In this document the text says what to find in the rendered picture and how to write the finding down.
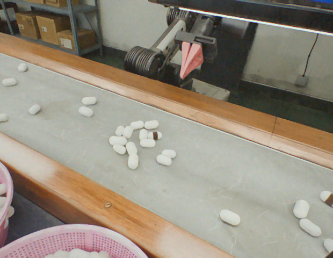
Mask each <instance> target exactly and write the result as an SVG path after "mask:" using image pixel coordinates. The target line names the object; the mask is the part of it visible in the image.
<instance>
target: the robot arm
mask: <svg viewBox="0 0 333 258"><path fill-rule="evenodd" d="M222 17H223V19H222V22H221V26H220V28H221V33H224V34H227V35H230V36H233V37H237V38H240V39H243V38H244V36H245V33H246V31H247V28H248V26H249V23H250V21H247V20H241V19H236V18H229V17H224V16H218V15H212V14H209V13H202V12H199V14H198V16H197V18H196V20H195V22H194V24H193V27H192V29H191V31H190V33H188V32H184V31H177V33H176V35H175V36H176V37H175V39H174V41H175V44H178V45H179V49H180V51H182V57H183V62H182V69H181V73H180V78H182V79H183V78H184V77H185V76H186V75H187V74H188V73H189V72H191V71H192V70H193V69H195V68H196V67H198V66H199V65H201V64H202V63H203V62H204V61H205V62H209V63H212V62H213V60H214V59H215V58H216V56H217V39H216V38H213V36H214V34H215V31H216V29H217V27H218V25H219V23H220V20H221V18H222Z"/></svg>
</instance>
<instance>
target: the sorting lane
mask: <svg viewBox="0 0 333 258"><path fill-rule="evenodd" d="M21 63H24V64H26V65H27V69H26V70H25V71H20V70H19V69H18V67H19V65H20V64H21ZM6 78H14V79H16V81H17V83H16V84H15V85H9V86H5V85H4V84H3V80H4V79H6ZM84 97H95V98H96V100H97V101H96V103H95V104H91V105H84V104H83V103H82V99H83V98H84ZM34 105H39V106H40V107H41V109H40V110H39V111H38V112H37V113H35V114H31V113H29V111H28V110H29V108H30V107H32V106H34ZM82 106H83V107H86V108H88V109H91V110H92V112H93V114H92V115H91V116H90V117H87V116H85V115H82V114H80V113H79V111H78V110H79V108H80V107H82ZM2 113H5V114H7V115H8V116H9V119H8V120H7V121H0V131H1V132H3V133H4V134H6V135H8V136H10V137H13V138H15V139H17V140H18V141H20V142H22V143H24V144H26V145H27V146H29V147H31V148H33V149H35V150H36V151H38V152H41V153H42V154H44V155H46V156H48V157H50V158H51V159H53V160H55V161H57V162H59V163H62V164H64V165H65V166H67V167H69V168H71V169H73V170H74V171H76V172H78V173H80V174H82V175H84V176H86V177H87V178H89V179H91V180H93V181H95V182H97V183H99V184H102V185H103V186H105V187H107V188H109V189H110V190H112V191H114V192H116V193H118V194H120V195H122V196H124V197H125V198H127V199H129V200H131V201H132V202H134V203H136V204H138V205H140V206H141V207H143V208H146V209H148V210H150V211H152V212H154V213H155V214H157V215H159V216H161V217H162V218H164V219H166V220H168V221H170V222H172V223H174V224H176V225H177V226H179V227H181V228H183V229H185V230H186V231H188V232H190V233H192V234H194V235H196V236H198V237H199V238H201V239H203V240H205V241H207V242H209V243H211V244H213V245H214V246H216V247H218V248H220V249H222V250H224V251H225V252H227V253H229V254H230V255H232V256H234V257H236V258H325V257H326V256H327V255H328V254H329V253H330V252H329V251H328V250H327V249H326V248H325V246H324V242H325V240H326V239H332V240H333V207H332V206H330V205H328V204H327V203H325V202H324V201H323V200H322V199H321V197H320V194H321V192H323V191H330V192H332V193H333V170H331V169H328V168H325V167H322V166H319V165H317V164H314V163H311V162H308V161H305V160H303V159H300V158H297V157H294V156H291V155H288V154H285V153H283V152H280V151H277V150H275V149H272V148H268V147H266V146H263V145H260V144H257V143H255V142H252V141H249V140H246V139H243V138H240V137H236V136H233V135H231V134H228V133H225V132H222V131H219V130H216V129H214V128H211V127H208V126H205V125H203V124H200V123H197V122H195V121H192V120H189V119H186V118H182V117H179V116H177V115H174V114H171V113H168V112H165V111H162V110H160V109H157V108H155V107H152V106H149V105H146V104H143V103H140V102H137V101H135V100H133V99H130V98H127V97H124V96H121V95H118V94H115V93H113V92H110V91H107V90H104V89H100V88H98V87H94V86H92V85H89V84H86V83H83V82H80V81H78V80H75V79H72V78H70V77H66V76H64V75H61V74H58V73H55V72H53V71H50V70H47V69H45V68H41V67H38V66H36V65H33V64H30V63H27V62H25V61H22V60H18V59H16V58H13V57H10V56H8V55H5V54H2V53H0V114H2ZM139 120H141V121H143V123H144V124H145V122H147V121H151V120H157V121H158V123H159V126H158V128H155V129H150V130H148V129H146V128H145V127H144V126H143V128H140V129H137V130H133V133H132V135H131V137H130V138H128V139H126V140H127V142H126V144H127V143H128V142H133V143H135V146H136V148H137V155H138V166H137V168H135V169H131V168H130V167H129V166H128V160H129V154H128V151H127V149H126V144H125V145H124V146H123V147H125V149H126V152H125V154H119V153H117V152H115V151H114V150H113V145H112V144H110V142H109V139H110V137H111V136H116V134H115V131H116V130H117V127H118V126H123V127H124V128H125V127H126V126H131V123H132V122H135V121H139ZM142 129H145V130H146V131H147V132H148V134H149V133H150V132H160V133H161V135H162V137H161V138H160V139H159V140H155V142H156V144H155V146H154V147H152V148H148V147H142V146H141V145H140V131H141V130H142ZM164 150H173V151H175V152H176V156H175V157H174V158H171V160H172V163H171V164H170V165H169V166H166V165H163V164H160V163H158V162H157V157H158V155H160V154H162V152H163V151H164ZM298 200H305V201H306V202H307V203H308V204H309V211H308V213H307V215H306V216H305V217H304V218H306V219H308V220H310V221H311V222H312V223H314V224H315V225H317V226H318V227H319V228H320V229H321V235H320V236H312V235H311V234H309V233H308V232H307V231H305V230H304V229H302V228H301V227H300V224H299V223H300V220H301V219H303V218H298V217H296V216H295V215H294V213H293V209H294V207H295V203H296V202H297V201H298ZM222 210H229V211H231V212H233V213H236V214H238V215H239V217H240V223H239V224H238V225H236V226H234V225H231V224H229V223H227V222H225V221H223V220H221V218H220V212H221V211H222Z"/></svg>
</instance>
